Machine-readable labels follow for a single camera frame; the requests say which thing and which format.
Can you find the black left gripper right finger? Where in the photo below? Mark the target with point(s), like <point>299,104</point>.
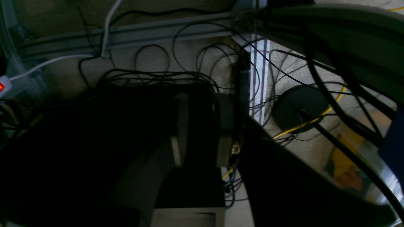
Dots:
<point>283,191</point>

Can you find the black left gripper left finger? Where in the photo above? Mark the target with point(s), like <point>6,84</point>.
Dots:
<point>139,186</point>

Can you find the black round base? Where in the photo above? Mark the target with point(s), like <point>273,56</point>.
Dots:
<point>288,107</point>

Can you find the white power strip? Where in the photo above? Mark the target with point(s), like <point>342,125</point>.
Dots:
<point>5,86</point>

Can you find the grey aluminium frame rail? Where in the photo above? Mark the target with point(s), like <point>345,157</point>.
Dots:
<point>191,28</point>

